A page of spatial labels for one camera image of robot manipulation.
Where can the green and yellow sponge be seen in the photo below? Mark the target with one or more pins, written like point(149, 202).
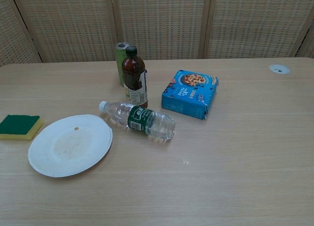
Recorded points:
point(17, 124)

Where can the white round plate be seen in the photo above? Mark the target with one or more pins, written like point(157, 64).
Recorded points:
point(68, 147)

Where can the clear water bottle green label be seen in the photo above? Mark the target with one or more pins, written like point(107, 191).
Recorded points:
point(139, 118)

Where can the blue cookie box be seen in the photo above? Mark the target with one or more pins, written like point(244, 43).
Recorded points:
point(186, 93)

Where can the brown bottle black cap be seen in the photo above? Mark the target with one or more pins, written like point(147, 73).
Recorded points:
point(133, 74)

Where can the green drink can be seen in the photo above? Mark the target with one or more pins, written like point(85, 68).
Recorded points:
point(119, 64)

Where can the woven bamboo folding screen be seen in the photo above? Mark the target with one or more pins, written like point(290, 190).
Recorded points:
point(159, 22)

